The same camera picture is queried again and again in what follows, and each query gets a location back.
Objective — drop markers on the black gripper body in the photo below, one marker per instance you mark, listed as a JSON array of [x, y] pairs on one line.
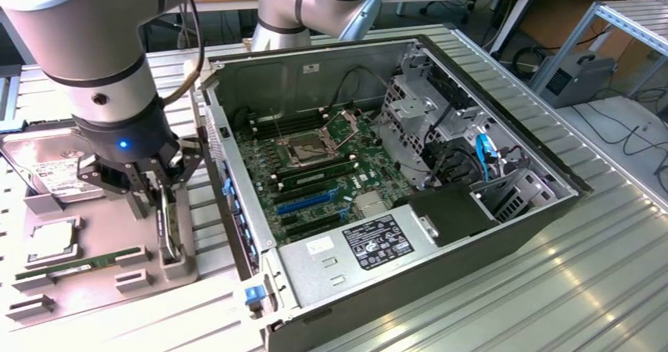
[[125, 141]]

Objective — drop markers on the graphics card with black shroud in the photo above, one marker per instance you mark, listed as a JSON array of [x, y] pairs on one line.
[[169, 227]]

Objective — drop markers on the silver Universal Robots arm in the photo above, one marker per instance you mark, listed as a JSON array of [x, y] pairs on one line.
[[77, 35]]

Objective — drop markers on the blue card clip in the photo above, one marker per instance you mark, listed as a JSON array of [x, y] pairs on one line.
[[227, 187]]

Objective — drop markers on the grey parts rack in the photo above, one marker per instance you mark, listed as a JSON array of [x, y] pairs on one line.
[[104, 234]]

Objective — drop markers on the silver hard disk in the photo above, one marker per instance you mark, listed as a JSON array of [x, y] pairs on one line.
[[47, 172]]

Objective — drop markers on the thin locking lever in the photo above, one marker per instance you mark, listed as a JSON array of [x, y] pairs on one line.
[[277, 125]]

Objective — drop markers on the silver CPU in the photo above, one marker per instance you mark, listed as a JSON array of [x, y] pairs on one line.
[[52, 240]]

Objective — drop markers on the CPU socket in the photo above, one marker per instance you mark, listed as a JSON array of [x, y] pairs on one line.
[[308, 152]]

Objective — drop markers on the dark RAM stick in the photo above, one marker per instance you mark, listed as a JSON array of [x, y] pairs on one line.
[[313, 178]]

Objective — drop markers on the green RAM stick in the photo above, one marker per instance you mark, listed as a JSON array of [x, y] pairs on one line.
[[77, 266]]

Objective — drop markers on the blue expansion slot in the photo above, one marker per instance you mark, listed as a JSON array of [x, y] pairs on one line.
[[308, 203]]

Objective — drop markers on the black expansion slot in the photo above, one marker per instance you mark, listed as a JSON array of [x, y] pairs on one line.
[[313, 223]]

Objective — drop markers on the metal socket cover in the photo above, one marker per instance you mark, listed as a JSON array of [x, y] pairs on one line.
[[339, 129]]

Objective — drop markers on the silver chipset heatsink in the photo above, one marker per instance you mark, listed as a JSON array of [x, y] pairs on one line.
[[371, 204]]

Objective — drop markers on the blue case latch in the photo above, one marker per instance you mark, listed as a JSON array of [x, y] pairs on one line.
[[252, 294]]

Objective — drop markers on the green motherboard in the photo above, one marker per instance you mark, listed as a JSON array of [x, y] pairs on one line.
[[385, 168]]

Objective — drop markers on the silver power supply unit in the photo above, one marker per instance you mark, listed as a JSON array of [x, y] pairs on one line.
[[323, 277]]

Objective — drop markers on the silver drive cage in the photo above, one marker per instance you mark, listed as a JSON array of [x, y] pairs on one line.
[[412, 109]]

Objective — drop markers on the black plastic shroud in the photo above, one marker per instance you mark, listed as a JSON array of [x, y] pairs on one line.
[[448, 211]]

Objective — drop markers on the black office chair base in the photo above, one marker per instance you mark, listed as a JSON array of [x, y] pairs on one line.
[[433, 6]]

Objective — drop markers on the open dark PC case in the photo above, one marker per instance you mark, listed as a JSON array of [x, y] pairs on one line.
[[469, 274]]

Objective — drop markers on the grey box appliance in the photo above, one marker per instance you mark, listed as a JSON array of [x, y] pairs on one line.
[[584, 78]]

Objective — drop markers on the blue disk bracket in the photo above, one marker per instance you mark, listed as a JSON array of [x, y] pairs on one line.
[[12, 126]]

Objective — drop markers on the aluminium profile frame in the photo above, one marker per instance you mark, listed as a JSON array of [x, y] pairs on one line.
[[625, 19]]

